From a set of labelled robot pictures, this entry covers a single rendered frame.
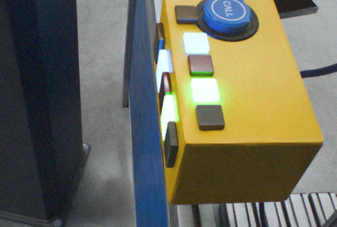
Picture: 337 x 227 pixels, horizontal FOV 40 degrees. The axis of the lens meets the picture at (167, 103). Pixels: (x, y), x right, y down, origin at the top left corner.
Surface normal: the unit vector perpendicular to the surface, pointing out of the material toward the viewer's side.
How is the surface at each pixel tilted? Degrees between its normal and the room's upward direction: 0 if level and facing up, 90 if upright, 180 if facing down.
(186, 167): 90
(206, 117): 0
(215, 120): 0
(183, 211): 0
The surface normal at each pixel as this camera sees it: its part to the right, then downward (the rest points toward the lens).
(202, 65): 0.11, -0.63
